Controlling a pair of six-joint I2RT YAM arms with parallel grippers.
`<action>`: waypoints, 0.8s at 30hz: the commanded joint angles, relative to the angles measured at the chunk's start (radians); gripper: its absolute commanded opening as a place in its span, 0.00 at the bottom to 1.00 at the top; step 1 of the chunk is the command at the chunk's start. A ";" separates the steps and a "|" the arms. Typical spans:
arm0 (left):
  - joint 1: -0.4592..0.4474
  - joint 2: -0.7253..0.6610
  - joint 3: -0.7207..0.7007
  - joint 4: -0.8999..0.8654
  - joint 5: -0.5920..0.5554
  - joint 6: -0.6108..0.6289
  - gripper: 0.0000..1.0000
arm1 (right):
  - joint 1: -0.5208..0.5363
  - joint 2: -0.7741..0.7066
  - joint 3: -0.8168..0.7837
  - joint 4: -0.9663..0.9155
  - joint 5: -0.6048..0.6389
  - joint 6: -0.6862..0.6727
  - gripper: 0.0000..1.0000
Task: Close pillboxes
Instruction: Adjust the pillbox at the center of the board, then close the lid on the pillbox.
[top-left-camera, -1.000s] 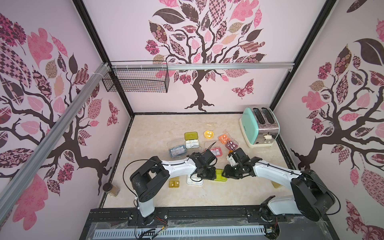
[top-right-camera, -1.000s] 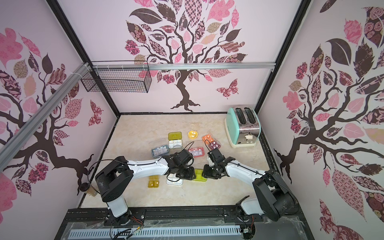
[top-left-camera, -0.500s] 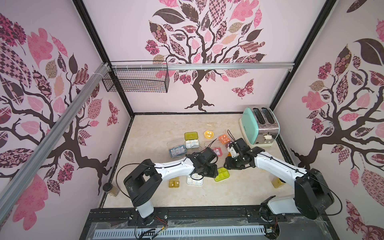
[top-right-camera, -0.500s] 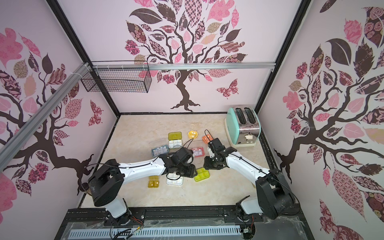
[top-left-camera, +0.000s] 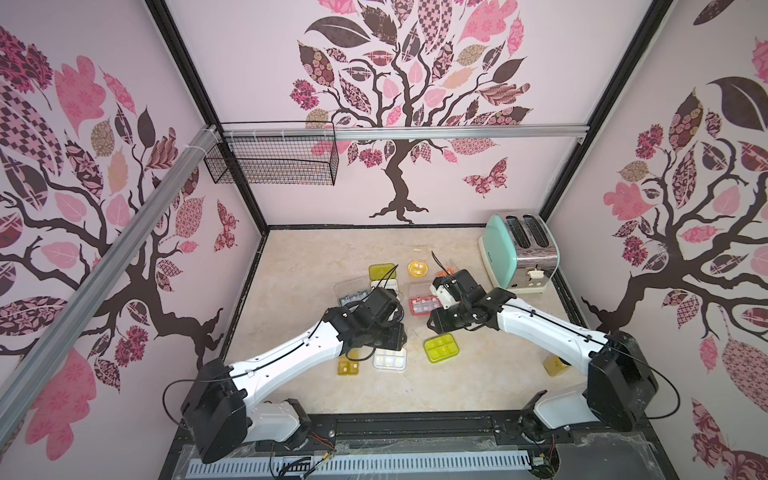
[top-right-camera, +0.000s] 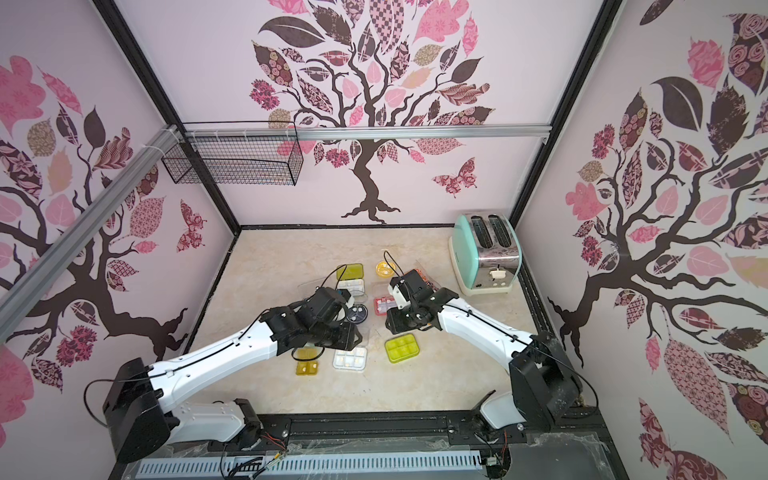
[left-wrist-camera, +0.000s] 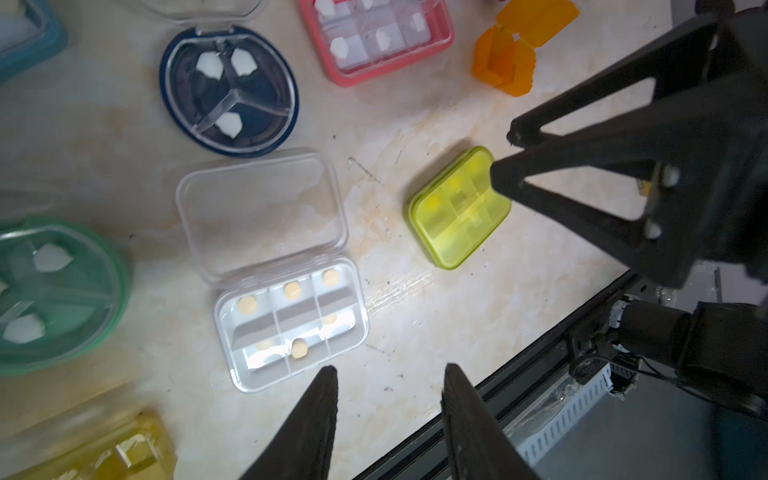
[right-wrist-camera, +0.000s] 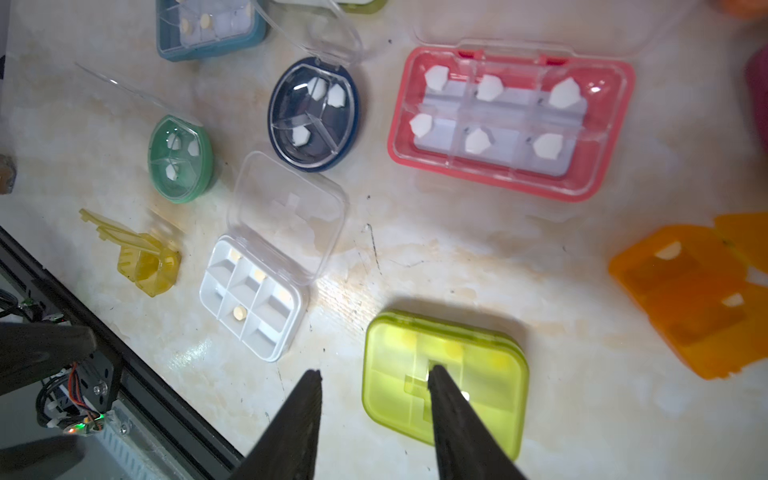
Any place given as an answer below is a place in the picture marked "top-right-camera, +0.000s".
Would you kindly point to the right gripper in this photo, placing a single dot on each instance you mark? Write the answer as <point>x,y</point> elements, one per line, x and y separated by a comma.
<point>398,319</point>

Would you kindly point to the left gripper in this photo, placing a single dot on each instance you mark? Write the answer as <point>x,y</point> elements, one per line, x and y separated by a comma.
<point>349,338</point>

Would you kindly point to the lime green square pillbox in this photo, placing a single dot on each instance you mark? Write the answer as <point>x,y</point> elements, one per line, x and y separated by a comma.
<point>401,348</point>

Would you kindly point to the yellow small pillbox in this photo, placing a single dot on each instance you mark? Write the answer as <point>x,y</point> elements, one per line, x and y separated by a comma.
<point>307,368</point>

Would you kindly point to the white square pillbox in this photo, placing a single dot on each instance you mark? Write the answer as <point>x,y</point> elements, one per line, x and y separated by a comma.
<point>353,360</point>

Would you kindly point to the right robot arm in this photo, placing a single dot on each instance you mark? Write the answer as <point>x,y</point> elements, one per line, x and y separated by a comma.
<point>543,383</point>

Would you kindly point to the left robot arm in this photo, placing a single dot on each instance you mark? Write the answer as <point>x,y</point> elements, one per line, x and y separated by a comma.
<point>142,408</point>

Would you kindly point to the orange small pillbox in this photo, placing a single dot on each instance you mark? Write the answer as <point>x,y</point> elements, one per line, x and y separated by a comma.
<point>428,279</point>

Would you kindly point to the pink rectangular pillbox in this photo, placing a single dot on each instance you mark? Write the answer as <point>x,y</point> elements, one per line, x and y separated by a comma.
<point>383,304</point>

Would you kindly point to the navy round pillbox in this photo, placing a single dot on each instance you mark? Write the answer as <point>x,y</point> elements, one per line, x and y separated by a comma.
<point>357,314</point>

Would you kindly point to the lime green open pillbox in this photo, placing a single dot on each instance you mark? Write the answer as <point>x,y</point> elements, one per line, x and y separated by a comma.
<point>350,277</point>

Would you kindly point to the yellow round pillbox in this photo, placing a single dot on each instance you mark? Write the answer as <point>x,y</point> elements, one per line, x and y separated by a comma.
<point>384,270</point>

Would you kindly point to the mint green toaster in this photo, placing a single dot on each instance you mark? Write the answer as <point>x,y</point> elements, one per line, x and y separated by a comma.
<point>485,253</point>

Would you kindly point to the black wire basket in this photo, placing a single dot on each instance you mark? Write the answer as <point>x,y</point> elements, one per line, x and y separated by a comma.
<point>262,152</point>

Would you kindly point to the white cable duct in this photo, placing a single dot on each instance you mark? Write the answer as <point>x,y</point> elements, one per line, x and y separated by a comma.
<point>310,466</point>

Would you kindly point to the aluminium rail bar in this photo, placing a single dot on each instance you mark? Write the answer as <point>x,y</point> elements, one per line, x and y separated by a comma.
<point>372,132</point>

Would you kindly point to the left aluminium rail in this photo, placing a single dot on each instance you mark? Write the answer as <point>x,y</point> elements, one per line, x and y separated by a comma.
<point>24,295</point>

